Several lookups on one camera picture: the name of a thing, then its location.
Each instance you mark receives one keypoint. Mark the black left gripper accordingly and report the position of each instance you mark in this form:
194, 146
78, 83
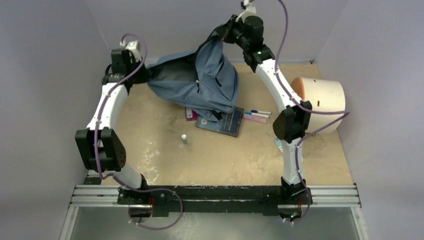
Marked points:
144, 76

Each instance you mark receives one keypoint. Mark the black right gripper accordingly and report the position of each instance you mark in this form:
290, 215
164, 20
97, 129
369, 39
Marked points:
226, 30

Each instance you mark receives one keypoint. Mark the blue student backpack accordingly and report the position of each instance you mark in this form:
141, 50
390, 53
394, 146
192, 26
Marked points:
203, 80

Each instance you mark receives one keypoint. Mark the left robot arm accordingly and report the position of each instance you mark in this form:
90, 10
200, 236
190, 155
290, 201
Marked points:
99, 146

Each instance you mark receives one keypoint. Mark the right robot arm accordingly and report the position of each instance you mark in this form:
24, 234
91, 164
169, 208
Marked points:
293, 119

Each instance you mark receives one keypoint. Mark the blister pack with scissors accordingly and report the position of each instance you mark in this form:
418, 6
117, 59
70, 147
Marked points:
278, 143

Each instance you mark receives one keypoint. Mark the purple activity booklet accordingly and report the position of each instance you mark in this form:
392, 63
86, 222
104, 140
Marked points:
190, 114

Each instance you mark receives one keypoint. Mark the small glue bottle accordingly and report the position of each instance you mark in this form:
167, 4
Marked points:
184, 139

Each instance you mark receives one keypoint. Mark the light blue white marker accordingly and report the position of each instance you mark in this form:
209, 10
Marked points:
258, 115

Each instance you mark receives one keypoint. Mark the blue capped white marker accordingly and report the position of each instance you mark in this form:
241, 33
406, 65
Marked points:
261, 112

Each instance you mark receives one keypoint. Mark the dark blue book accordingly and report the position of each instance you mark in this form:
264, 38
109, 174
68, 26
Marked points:
229, 124

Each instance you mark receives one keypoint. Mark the cream cylinder with orange face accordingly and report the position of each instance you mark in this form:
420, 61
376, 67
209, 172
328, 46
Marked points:
324, 96

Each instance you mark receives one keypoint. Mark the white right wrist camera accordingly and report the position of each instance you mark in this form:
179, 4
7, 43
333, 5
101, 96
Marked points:
249, 9

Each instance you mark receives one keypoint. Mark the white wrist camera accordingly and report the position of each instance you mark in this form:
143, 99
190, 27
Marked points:
134, 47
249, 9

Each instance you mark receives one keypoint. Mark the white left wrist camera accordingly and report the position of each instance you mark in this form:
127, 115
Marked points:
134, 47

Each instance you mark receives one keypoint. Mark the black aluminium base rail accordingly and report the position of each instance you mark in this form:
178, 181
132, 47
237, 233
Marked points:
267, 200

